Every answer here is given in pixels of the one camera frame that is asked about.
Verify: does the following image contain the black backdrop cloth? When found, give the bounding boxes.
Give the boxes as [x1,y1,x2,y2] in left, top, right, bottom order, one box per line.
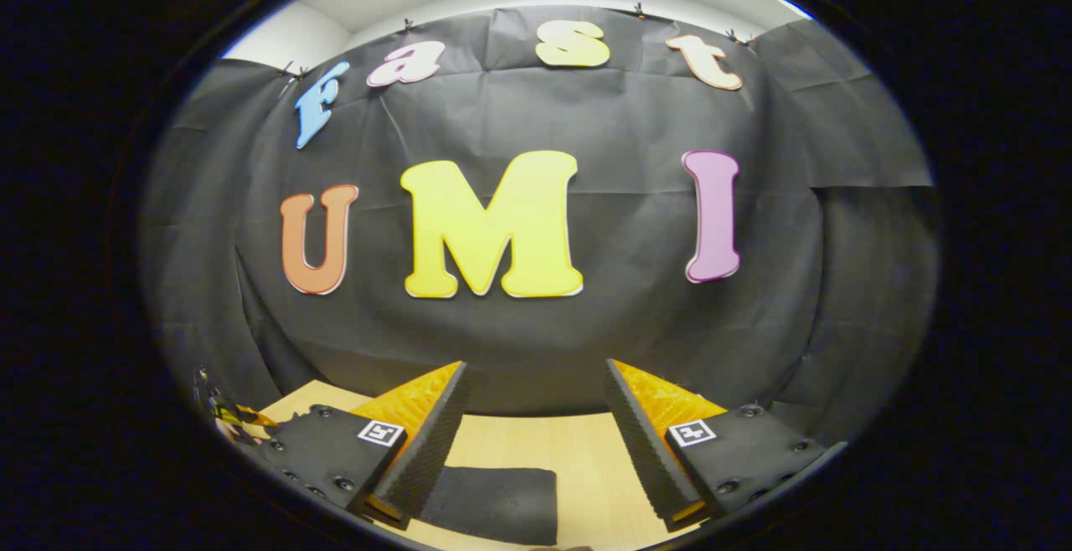
[138,5,943,447]

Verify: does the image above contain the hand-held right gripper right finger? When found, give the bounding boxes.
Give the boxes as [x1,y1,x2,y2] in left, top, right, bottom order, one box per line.
[601,358,848,533]

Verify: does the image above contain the black jeans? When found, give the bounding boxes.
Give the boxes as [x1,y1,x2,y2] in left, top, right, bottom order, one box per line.
[417,465,559,547]

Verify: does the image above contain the row of black cloth clips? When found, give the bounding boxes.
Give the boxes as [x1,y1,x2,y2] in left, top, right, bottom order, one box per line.
[276,3,750,81]

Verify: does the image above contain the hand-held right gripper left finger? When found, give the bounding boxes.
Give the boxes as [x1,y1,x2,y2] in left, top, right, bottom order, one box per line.
[261,360,472,532]

